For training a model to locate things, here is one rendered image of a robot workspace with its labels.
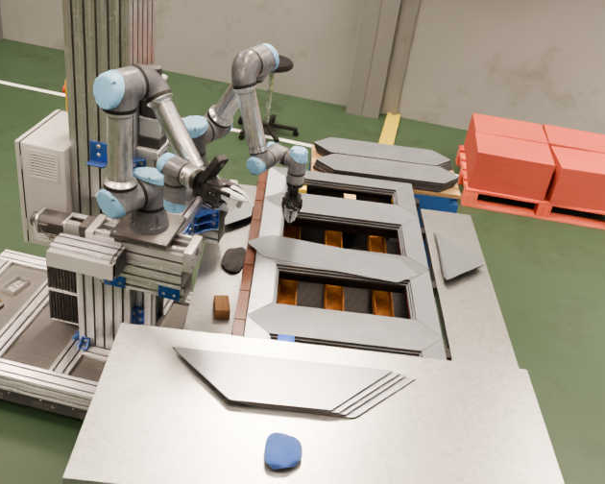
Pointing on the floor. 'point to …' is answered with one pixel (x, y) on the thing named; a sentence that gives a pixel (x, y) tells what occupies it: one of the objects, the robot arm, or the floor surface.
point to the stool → (271, 102)
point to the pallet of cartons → (543, 171)
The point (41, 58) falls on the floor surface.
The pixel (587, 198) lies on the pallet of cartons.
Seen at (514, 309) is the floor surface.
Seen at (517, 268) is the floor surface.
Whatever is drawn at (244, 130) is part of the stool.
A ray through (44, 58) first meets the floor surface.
